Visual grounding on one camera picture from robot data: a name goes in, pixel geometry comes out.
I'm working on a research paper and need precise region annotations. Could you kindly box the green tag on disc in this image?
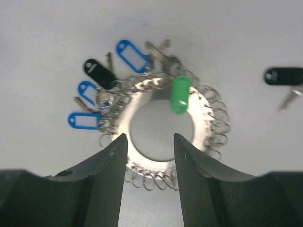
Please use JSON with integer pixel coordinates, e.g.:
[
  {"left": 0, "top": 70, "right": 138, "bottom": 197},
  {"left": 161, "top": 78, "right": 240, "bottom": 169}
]
[{"left": 170, "top": 75, "right": 192, "bottom": 114}]

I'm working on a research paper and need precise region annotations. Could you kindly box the black tag silver key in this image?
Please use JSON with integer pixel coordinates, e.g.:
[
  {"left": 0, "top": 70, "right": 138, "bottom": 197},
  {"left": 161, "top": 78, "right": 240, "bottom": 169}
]
[{"left": 263, "top": 67, "right": 303, "bottom": 113}]

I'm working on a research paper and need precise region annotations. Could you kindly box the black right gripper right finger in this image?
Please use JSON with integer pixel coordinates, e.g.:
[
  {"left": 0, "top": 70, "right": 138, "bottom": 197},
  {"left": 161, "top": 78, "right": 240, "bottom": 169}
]
[{"left": 174, "top": 133, "right": 303, "bottom": 227}]

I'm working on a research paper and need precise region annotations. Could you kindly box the black tag on disc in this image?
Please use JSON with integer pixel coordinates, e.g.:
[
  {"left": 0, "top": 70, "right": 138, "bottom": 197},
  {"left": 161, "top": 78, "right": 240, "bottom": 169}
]
[{"left": 83, "top": 59, "right": 117, "bottom": 90}]

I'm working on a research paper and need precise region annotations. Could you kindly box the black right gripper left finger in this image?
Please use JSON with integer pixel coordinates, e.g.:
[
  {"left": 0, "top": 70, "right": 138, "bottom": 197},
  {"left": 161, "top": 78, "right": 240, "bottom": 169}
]
[{"left": 0, "top": 134, "right": 128, "bottom": 227}]

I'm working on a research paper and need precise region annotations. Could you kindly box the blue key tag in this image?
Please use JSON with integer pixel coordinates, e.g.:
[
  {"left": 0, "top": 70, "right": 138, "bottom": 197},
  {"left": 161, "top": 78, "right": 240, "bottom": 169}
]
[
  {"left": 78, "top": 81, "right": 97, "bottom": 105},
  {"left": 116, "top": 39, "right": 150, "bottom": 74},
  {"left": 68, "top": 112, "right": 102, "bottom": 130}
]

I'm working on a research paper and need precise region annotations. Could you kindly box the metal disc with key rings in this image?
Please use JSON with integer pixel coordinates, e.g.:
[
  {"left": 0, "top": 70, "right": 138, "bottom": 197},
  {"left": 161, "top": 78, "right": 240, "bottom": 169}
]
[{"left": 98, "top": 69, "right": 231, "bottom": 191}]

